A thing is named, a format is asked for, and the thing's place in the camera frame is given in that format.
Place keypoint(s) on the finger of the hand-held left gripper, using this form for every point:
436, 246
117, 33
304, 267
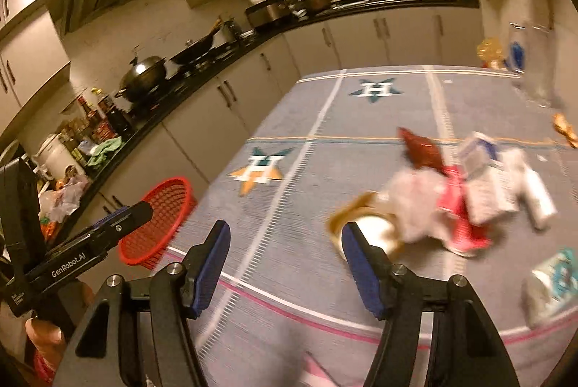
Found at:
135, 217
113, 219

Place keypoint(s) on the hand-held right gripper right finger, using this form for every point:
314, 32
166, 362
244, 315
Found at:
361, 274

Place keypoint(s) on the black wok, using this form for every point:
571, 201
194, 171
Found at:
196, 48

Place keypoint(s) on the clear plastic bag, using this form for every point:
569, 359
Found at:
415, 202

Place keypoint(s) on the wok with steel lid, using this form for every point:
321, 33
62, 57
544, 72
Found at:
142, 75

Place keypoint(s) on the gold paper bowl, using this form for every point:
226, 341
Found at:
375, 233

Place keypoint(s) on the yellow packet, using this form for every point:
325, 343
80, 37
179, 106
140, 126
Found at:
490, 50

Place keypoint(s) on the white dish rack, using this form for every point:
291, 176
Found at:
9, 150

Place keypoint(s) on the orange peel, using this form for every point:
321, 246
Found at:
564, 127

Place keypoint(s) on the steel electric cooker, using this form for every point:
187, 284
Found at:
266, 12

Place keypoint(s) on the person's left hand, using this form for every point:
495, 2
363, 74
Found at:
43, 337

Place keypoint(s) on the white blue paper carton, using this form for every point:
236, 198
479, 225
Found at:
478, 154

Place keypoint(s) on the black kitchen countertop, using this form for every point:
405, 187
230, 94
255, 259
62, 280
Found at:
271, 32

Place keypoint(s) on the clear plastic container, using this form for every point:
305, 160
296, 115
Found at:
535, 62

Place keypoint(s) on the blue packet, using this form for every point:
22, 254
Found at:
515, 55

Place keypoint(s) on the group of condiment bottles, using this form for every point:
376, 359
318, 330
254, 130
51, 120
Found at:
97, 116

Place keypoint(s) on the white rice cooker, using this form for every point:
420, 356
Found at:
56, 154

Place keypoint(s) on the brown snack packet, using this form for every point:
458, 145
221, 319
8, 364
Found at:
422, 152

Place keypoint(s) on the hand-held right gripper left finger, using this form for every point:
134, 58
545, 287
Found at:
212, 274

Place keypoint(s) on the pile of plastic bags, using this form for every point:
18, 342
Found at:
63, 197

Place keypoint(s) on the white printed box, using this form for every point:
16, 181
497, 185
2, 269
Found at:
492, 197

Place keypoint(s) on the green cloth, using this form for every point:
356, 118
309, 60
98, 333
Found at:
104, 150

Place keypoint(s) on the red packet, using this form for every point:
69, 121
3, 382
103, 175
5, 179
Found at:
463, 224

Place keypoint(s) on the white teal tissue pack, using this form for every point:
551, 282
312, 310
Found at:
548, 287

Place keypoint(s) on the red plastic basket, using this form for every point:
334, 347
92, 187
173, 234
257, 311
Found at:
153, 233

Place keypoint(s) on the grey star printed tablecloth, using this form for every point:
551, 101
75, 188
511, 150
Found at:
361, 134

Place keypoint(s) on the white plastic tube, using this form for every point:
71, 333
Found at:
539, 197

